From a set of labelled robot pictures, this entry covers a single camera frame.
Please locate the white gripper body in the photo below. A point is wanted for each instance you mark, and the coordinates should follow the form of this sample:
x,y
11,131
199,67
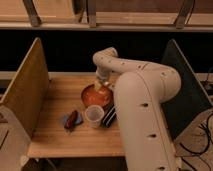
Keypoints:
x,y
100,81

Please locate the orange ceramic bowl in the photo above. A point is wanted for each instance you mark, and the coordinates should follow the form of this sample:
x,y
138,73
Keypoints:
x,y
102,97

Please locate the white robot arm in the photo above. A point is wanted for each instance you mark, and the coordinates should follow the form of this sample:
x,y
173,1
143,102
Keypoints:
x,y
139,91

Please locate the white plastic cup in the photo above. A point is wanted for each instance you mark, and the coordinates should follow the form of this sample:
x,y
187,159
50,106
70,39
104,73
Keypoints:
x,y
94,115

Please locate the black striped object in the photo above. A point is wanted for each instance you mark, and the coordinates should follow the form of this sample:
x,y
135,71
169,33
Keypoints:
x,y
109,117

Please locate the blue cloth piece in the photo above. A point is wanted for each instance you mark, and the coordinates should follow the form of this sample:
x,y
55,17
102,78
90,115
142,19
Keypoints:
x,y
77,122

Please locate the dark red chili toy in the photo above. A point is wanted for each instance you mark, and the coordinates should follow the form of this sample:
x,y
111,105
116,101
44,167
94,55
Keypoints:
x,y
71,120

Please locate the left wooden divider panel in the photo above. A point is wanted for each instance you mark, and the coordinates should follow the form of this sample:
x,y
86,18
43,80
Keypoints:
x,y
23,98

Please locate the wooden shelf with brackets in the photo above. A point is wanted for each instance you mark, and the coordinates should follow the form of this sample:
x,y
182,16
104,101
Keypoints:
x,y
108,15

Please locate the right dark divider panel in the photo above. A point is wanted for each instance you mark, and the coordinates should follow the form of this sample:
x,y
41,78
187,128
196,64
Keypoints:
x,y
192,101

